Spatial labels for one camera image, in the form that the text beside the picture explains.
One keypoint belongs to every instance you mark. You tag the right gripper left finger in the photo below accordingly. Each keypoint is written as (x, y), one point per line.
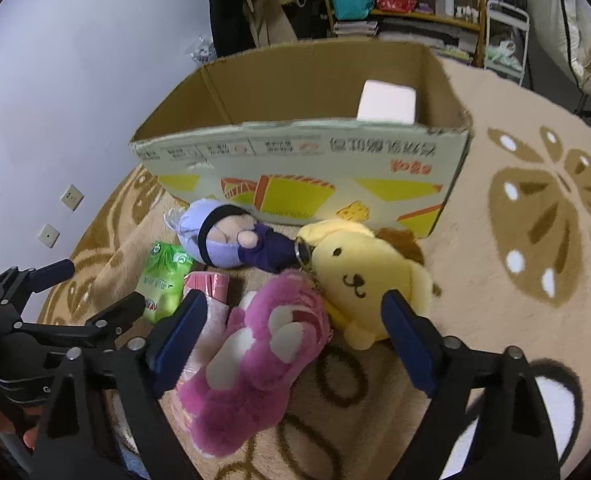
(75, 436)

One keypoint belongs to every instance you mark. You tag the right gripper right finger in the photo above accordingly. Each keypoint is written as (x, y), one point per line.
(513, 438)

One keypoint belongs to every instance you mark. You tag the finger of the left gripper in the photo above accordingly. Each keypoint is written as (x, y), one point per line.
(16, 284)
(102, 328)

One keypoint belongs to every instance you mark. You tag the green tissue pack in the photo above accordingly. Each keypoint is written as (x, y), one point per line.
(161, 281)

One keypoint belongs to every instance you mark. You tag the pink plush bear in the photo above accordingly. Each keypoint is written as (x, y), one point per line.
(270, 338)

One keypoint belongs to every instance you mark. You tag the purple haired plush doll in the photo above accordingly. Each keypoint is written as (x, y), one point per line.
(227, 236)

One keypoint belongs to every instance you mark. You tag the yellow plush dog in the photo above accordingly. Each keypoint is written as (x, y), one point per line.
(354, 267)

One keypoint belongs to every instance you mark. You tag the beige patterned carpet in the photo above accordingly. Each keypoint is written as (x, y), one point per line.
(512, 254)

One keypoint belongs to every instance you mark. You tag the open cardboard box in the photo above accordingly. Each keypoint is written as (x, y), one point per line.
(274, 131)

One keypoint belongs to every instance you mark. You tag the plastic bag of toys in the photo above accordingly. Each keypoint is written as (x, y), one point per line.
(202, 50)

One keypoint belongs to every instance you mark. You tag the white block in box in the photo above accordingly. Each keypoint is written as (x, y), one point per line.
(384, 102)

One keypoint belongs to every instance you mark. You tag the stack of books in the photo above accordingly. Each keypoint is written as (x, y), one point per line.
(365, 28)

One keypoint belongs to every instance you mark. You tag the white rolling cart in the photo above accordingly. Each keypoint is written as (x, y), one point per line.
(507, 32)

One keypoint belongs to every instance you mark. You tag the wooden shelf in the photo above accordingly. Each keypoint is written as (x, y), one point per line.
(451, 28)

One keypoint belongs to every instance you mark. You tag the lower wall socket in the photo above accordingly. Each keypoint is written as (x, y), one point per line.
(48, 235)

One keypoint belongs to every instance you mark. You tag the wall socket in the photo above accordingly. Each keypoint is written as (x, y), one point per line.
(72, 197)
(48, 235)

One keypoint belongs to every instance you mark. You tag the upper wall socket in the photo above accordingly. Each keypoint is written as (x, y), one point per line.
(72, 197)

